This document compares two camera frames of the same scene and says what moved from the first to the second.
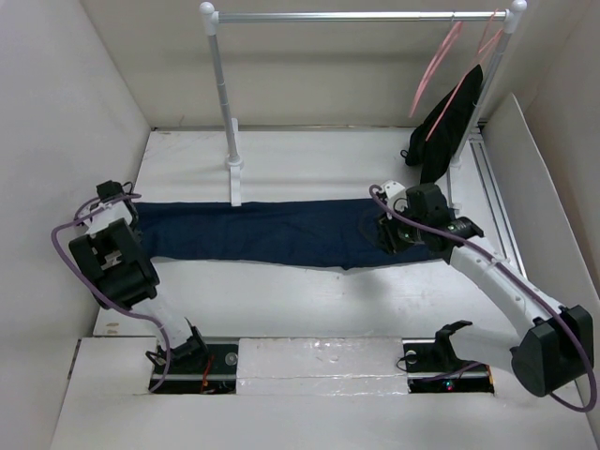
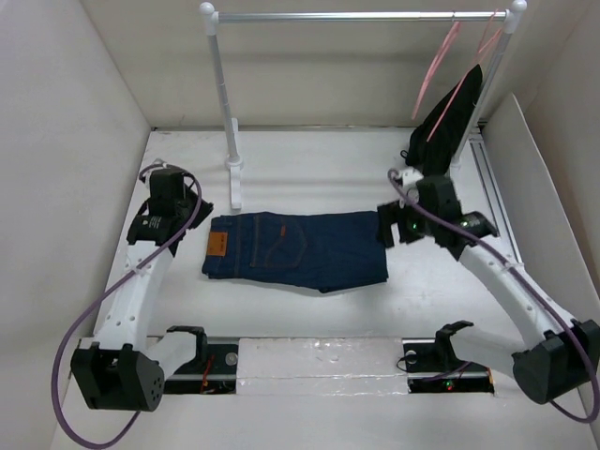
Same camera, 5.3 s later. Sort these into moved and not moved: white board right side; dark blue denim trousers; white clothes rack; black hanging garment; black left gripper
Moved: dark blue denim trousers; black left gripper
Not moved: black hanging garment; white clothes rack; white board right side
